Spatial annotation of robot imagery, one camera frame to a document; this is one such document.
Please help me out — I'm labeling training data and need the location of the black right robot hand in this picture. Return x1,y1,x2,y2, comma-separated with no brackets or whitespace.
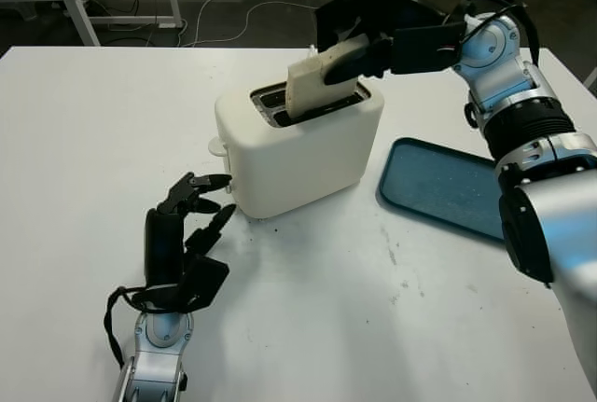
314,0,456,86

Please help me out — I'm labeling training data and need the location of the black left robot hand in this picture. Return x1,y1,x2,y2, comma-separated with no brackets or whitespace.
143,172,238,289

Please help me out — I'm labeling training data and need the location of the slice of white bread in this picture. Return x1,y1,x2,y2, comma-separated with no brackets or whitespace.
285,33,369,119

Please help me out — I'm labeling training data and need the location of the white two-slot toaster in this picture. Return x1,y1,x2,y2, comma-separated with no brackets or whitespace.
214,79,386,221

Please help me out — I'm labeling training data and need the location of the blue plastic tray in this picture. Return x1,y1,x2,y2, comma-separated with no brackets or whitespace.
375,136,507,241

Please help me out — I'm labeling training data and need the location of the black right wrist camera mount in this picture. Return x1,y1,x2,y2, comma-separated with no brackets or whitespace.
389,21,467,76

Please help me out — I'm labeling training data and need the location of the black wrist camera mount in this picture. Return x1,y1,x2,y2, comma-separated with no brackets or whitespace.
174,255,230,314
389,21,467,76

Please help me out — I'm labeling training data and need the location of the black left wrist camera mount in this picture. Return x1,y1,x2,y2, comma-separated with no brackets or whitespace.
174,255,230,314

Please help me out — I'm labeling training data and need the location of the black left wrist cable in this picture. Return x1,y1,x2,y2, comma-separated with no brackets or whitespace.
103,284,183,368

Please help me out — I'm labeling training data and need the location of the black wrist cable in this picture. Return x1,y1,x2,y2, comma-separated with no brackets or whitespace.
459,0,542,67
103,284,183,368

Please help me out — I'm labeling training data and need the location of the white cable on floor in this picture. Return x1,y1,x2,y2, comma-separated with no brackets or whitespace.
179,0,374,49

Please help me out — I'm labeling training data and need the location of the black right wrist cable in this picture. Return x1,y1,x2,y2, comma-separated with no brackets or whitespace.
459,0,542,67

